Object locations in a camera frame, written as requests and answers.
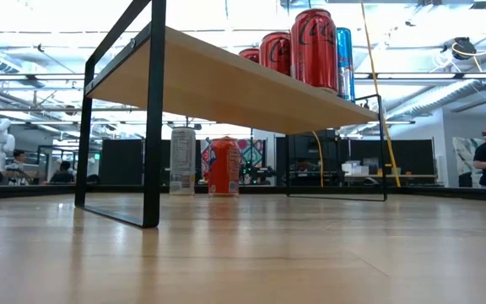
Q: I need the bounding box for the orange soda can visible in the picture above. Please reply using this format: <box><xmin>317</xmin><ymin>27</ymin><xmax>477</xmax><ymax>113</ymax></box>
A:
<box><xmin>208</xmin><ymin>136</ymin><xmax>240</xmax><ymax>198</ymax></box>

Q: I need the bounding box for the white slim beverage can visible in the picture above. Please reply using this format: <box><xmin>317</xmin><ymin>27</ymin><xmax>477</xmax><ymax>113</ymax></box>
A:
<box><xmin>169</xmin><ymin>126</ymin><xmax>197</xmax><ymax>197</ymax></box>

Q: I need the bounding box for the red cola can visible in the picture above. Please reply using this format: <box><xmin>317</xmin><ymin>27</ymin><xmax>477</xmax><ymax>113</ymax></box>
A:
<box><xmin>259</xmin><ymin>30</ymin><xmax>294</xmax><ymax>78</ymax></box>
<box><xmin>238</xmin><ymin>46</ymin><xmax>262</xmax><ymax>63</ymax></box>
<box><xmin>289</xmin><ymin>7</ymin><xmax>339</xmax><ymax>96</ymax></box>

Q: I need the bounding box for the silver blue energy drink can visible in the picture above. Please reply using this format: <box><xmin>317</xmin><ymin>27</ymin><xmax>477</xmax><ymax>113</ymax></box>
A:
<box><xmin>336</xmin><ymin>26</ymin><xmax>357</xmax><ymax>103</ymax></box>

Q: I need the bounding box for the black cabinet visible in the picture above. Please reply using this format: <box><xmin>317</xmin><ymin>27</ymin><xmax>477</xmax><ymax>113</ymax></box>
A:
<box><xmin>275</xmin><ymin>129</ymin><xmax>341</xmax><ymax>187</ymax></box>

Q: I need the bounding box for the white box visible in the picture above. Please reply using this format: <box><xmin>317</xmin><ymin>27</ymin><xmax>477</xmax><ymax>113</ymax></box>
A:
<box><xmin>341</xmin><ymin>160</ymin><xmax>370</xmax><ymax>176</ymax></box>

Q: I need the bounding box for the black partition panel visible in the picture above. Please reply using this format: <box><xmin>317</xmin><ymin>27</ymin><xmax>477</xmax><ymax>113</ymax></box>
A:
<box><xmin>337</xmin><ymin>138</ymin><xmax>436</xmax><ymax>175</ymax></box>
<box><xmin>99</xmin><ymin>138</ymin><xmax>171</xmax><ymax>186</ymax></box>

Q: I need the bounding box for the teal white patterned cloth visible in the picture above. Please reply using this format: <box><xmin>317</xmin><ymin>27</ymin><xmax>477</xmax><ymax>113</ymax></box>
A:
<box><xmin>451</xmin><ymin>137</ymin><xmax>486</xmax><ymax>188</ymax></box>

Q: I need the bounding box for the colourful wall poster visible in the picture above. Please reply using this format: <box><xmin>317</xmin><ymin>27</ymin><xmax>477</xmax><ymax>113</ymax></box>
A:
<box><xmin>200</xmin><ymin>138</ymin><xmax>266</xmax><ymax>169</ymax></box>

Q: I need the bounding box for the wooden shelf black metal frame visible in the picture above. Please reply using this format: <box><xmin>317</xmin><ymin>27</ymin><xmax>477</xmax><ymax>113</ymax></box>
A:
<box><xmin>74</xmin><ymin>0</ymin><xmax>388</xmax><ymax>229</ymax></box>

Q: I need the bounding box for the black ceiling cable reel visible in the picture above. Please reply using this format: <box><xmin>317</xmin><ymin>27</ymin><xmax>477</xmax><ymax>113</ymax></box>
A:
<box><xmin>451</xmin><ymin>36</ymin><xmax>478</xmax><ymax>61</ymax></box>

